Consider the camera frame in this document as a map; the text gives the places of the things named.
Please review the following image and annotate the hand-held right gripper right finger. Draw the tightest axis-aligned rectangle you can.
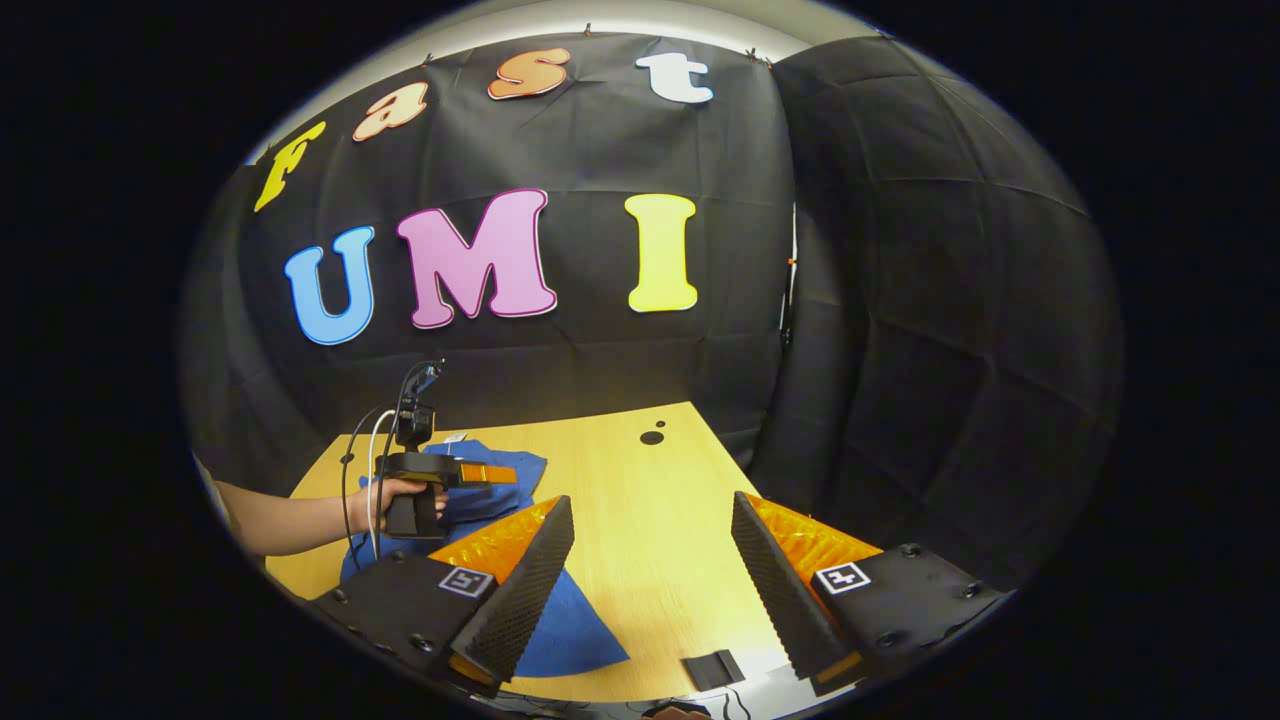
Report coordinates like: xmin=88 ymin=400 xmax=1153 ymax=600
xmin=731 ymin=490 xmax=1008 ymax=699

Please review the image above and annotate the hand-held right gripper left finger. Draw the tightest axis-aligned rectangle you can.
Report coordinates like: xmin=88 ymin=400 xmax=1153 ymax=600
xmin=308 ymin=495 xmax=578 ymax=693

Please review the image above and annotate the blue corduroy shirt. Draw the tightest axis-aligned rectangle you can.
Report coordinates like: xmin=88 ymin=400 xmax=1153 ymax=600
xmin=340 ymin=438 xmax=631 ymax=679

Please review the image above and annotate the black backdrop cloth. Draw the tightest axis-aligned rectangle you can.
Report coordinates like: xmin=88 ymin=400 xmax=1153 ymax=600
xmin=180 ymin=30 xmax=1126 ymax=601

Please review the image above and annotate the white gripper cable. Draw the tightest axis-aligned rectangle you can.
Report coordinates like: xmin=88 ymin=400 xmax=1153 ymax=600
xmin=365 ymin=408 xmax=401 ymax=561

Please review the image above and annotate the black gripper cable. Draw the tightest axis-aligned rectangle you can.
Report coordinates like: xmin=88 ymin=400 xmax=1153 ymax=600
xmin=340 ymin=400 xmax=406 ymax=546

